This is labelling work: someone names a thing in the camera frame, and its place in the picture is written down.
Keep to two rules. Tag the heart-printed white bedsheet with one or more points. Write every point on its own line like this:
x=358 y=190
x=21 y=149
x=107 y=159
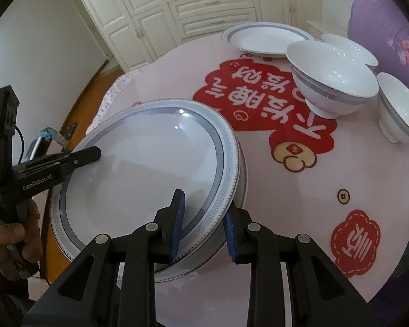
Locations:
x=117 y=88

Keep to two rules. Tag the purple floral quilt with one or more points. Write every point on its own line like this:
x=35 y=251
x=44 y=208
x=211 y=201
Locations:
x=388 y=24

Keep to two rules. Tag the white bowl with grey band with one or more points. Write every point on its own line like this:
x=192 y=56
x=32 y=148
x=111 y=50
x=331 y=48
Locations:
x=395 y=115
x=354 y=49
x=327 y=75

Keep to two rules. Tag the printed pink tablecloth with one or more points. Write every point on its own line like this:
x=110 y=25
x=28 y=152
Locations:
x=293 y=194

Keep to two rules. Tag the metal hinge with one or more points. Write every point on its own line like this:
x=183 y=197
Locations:
x=69 y=132

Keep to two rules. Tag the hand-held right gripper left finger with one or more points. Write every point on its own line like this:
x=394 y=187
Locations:
x=178 y=224

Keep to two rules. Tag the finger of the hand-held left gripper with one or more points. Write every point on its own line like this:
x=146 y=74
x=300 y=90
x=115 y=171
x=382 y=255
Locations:
x=81 y=156

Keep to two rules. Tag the white panelled wardrobe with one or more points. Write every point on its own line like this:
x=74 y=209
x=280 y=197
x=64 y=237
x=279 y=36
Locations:
x=191 y=6

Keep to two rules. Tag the person's left hand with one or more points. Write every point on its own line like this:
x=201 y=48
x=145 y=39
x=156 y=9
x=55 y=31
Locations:
x=3 y=235

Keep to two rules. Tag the metal bracket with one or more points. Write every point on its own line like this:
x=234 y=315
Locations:
x=41 y=144

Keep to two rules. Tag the large round patterned-rim plate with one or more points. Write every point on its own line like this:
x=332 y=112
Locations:
x=139 y=170
x=59 y=235

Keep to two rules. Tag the oval grey-rimmed white plate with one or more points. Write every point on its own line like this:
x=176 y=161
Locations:
x=266 y=42

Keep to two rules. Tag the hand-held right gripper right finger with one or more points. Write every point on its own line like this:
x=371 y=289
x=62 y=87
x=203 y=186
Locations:
x=230 y=242

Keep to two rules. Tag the white nightstand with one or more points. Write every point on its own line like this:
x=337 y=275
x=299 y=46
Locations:
x=327 y=29

